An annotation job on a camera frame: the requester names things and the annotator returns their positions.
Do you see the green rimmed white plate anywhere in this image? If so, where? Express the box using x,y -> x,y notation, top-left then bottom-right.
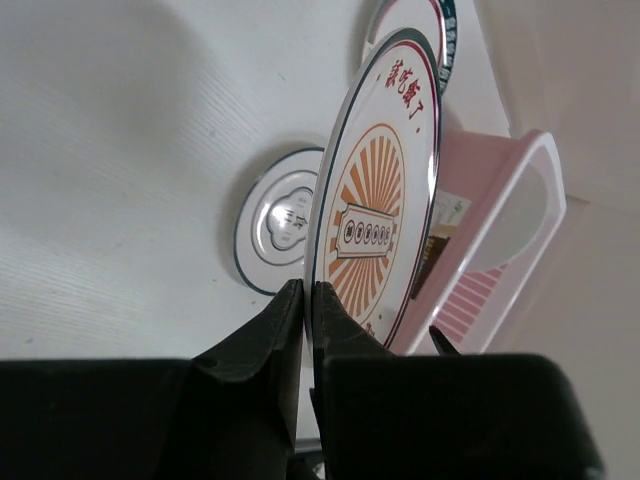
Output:
362,0 -> 458,93

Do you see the white plate with characters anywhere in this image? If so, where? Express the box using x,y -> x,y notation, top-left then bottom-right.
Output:
233,146 -> 324,296

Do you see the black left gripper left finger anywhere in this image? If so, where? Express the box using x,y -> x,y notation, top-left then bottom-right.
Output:
1,280 -> 304,479

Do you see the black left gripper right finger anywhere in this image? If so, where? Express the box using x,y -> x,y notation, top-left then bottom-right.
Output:
311,282 -> 606,479

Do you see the orange sunburst plate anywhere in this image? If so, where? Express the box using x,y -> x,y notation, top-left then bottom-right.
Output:
302,27 -> 444,351

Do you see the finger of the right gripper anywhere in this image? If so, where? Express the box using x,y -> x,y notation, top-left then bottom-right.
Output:
429,325 -> 460,355

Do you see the pink plastic dish rack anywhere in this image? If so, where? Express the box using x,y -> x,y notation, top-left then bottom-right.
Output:
391,130 -> 566,355

